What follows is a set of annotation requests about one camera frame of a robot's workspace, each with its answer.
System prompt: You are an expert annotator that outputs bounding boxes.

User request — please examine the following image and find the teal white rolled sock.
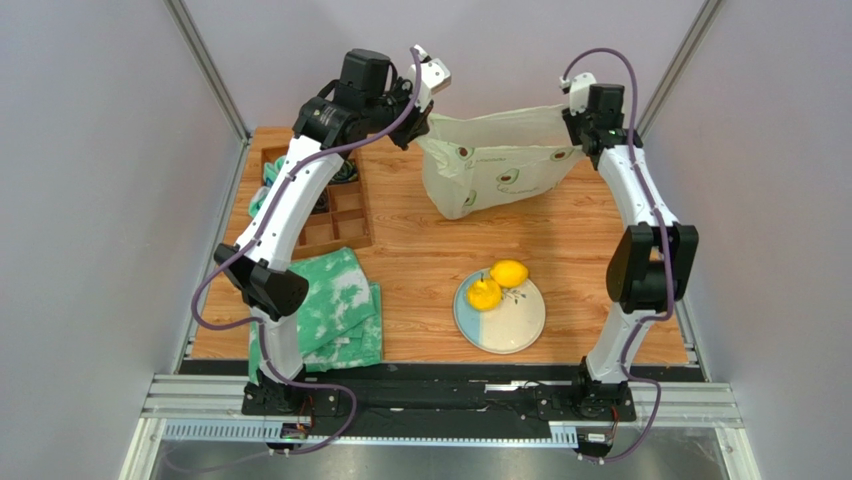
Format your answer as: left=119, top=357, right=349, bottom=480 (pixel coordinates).
left=262, top=155, right=286, bottom=188

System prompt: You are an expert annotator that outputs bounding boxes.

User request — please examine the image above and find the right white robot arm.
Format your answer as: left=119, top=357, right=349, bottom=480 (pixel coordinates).
left=562, top=74, right=699, bottom=387

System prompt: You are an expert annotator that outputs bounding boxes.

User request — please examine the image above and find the yellow fake lemon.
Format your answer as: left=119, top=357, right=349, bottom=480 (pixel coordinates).
left=489, top=259, right=529, bottom=289

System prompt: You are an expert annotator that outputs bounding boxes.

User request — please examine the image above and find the avocado print plastic bag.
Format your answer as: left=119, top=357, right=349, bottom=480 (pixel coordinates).
left=417, top=105, right=585, bottom=220

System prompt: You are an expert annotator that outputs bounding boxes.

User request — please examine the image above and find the dark green rolled sock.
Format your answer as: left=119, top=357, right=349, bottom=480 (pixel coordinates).
left=330, top=159, right=359, bottom=185

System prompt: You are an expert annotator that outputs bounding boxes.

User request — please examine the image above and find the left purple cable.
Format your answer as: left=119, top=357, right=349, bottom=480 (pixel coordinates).
left=190, top=46, right=426, bottom=457

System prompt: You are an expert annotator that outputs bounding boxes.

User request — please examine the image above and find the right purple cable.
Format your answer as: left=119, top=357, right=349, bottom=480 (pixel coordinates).
left=562, top=47, right=676, bottom=465

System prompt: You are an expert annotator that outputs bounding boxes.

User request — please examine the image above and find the aluminium frame post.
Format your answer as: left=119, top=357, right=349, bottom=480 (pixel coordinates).
left=638, top=0, right=726, bottom=140
left=164, top=0, right=251, bottom=144

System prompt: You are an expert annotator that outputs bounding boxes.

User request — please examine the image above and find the blue cream ceramic plate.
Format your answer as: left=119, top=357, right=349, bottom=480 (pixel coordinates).
left=452, top=269, right=546, bottom=355

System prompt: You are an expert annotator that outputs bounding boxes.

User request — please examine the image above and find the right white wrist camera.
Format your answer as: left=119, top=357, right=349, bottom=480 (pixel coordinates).
left=560, top=72, right=597, bottom=116

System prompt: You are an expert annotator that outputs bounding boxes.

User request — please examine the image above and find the aluminium frame post left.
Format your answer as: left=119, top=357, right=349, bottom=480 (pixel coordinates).
left=164, top=0, right=251, bottom=144

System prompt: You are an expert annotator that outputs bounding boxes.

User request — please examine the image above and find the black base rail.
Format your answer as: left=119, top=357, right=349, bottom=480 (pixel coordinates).
left=241, top=363, right=637, bottom=439

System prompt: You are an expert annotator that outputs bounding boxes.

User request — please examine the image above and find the yellow fake pear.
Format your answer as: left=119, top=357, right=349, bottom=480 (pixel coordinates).
left=466, top=273, right=503, bottom=312

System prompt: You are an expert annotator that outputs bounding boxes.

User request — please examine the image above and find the purple cable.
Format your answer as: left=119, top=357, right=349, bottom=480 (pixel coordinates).
left=562, top=47, right=676, bottom=465
left=190, top=46, right=426, bottom=457

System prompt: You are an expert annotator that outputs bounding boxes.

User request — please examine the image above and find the black rolled sock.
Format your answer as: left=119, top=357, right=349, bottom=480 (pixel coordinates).
left=311, top=188, right=330, bottom=215

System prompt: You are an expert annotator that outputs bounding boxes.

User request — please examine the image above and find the wooden compartment tray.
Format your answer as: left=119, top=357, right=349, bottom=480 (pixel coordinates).
left=292, top=153, right=374, bottom=260

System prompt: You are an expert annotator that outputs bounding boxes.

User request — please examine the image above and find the aluminium frame post right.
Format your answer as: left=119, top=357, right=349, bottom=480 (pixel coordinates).
left=638, top=0, right=726, bottom=140

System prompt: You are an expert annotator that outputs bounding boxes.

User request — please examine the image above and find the green white tie-dye cloth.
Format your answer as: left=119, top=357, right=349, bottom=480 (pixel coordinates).
left=290, top=247, right=383, bottom=373

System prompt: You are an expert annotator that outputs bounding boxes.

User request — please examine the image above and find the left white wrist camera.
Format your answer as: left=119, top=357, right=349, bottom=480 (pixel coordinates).
left=404, top=44, right=451, bottom=112

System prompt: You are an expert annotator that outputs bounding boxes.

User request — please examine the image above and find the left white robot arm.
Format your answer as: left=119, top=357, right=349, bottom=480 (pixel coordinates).
left=213, top=45, right=451, bottom=395

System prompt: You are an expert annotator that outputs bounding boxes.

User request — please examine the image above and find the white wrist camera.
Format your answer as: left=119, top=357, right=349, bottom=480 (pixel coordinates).
left=404, top=44, right=451, bottom=112
left=560, top=72, right=597, bottom=116

